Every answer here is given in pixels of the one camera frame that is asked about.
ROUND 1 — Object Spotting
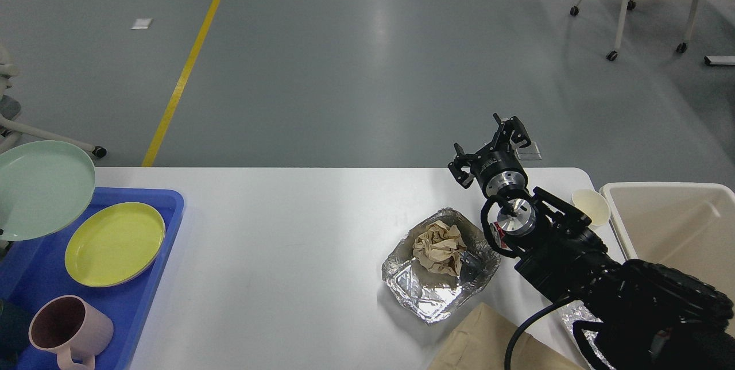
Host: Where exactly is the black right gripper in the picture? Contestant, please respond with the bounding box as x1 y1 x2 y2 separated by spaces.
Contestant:
448 113 532 197

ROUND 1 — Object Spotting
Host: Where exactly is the mint green plate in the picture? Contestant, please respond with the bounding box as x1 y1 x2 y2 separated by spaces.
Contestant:
1 140 95 242

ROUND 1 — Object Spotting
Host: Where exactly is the pink mug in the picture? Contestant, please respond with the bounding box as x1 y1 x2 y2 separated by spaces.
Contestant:
27 295 114 369

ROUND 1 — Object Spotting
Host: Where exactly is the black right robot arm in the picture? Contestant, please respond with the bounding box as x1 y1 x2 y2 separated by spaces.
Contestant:
448 114 734 369

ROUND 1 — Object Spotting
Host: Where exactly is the metal floor plate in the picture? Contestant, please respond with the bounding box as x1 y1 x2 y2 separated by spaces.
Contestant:
514 141 543 161

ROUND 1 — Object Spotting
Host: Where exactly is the crumpled brown paper ball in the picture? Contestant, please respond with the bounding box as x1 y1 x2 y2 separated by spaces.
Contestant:
412 221 467 278

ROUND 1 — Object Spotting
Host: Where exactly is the cream paper cup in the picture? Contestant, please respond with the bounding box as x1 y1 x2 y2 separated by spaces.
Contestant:
571 189 612 229

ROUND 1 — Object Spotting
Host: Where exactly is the aluminium foil tray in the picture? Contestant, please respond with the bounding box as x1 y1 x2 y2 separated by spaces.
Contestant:
382 207 500 323

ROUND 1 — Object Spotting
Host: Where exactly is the brown paper bag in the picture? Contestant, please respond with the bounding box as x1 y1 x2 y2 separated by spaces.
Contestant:
428 303 580 369

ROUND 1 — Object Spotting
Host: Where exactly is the beige plastic bin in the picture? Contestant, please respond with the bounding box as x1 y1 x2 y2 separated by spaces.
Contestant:
599 182 735 337

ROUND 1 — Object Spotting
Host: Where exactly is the white bar on floor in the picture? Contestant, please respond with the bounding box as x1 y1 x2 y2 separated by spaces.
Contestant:
703 54 735 67

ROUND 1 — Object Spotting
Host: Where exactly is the white floor marker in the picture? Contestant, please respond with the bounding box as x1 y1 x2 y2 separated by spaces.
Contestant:
130 18 154 30

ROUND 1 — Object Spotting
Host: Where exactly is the yellow plate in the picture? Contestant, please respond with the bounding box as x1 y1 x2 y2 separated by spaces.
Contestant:
64 202 166 288

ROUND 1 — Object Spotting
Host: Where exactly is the white chair left background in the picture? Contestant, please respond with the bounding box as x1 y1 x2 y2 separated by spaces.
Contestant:
1 45 107 159

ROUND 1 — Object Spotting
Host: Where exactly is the dark teal cup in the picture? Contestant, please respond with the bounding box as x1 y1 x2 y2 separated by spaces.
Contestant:
1 299 33 369

